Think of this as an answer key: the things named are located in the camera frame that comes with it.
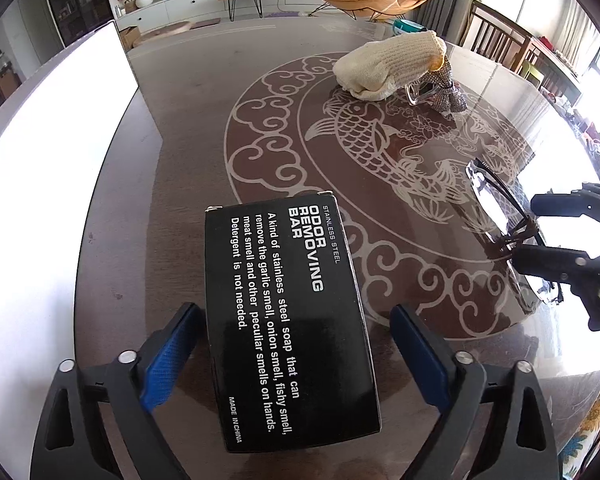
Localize wooden sideboard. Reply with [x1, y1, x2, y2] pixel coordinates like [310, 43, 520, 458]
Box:
[522, 35, 600, 111]

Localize black cardboard box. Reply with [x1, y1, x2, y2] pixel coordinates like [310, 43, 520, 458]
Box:
[204, 190, 382, 453]

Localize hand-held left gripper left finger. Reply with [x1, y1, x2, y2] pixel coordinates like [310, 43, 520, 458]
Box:
[29, 302, 203, 480]

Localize brown cardboard box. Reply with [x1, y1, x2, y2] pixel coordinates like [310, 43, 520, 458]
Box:
[117, 26, 142, 51]

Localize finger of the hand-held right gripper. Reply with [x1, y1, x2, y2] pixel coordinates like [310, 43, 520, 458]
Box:
[512, 242, 600, 332]
[530, 182, 600, 231]

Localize rhinestone hair claw clip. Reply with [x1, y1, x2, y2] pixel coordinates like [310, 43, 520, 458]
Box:
[405, 57, 468, 118]

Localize wooden chair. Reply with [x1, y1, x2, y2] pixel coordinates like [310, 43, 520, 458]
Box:
[460, 0, 546, 73]

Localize white container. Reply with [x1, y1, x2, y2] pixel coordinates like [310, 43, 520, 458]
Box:
[0, 20, 163, 441]

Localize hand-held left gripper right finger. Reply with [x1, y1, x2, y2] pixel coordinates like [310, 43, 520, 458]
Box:
[390, 304, 563, 480]

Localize cream knit glove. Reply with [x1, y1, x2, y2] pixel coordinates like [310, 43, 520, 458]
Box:
[332, 30, 448, 102]

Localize black eyeglasses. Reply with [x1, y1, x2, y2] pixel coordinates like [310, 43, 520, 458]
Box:
[465, 157, 566, 306]

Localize round wooden coffee table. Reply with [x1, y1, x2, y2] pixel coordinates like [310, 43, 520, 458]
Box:
[131, 21, 192, 48]

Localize white television cabinet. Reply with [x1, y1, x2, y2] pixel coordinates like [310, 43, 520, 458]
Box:
[115, 0, 331, 36]

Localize floral cushion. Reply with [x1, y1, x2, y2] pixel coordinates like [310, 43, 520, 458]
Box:
[557, 380, 600, 480]

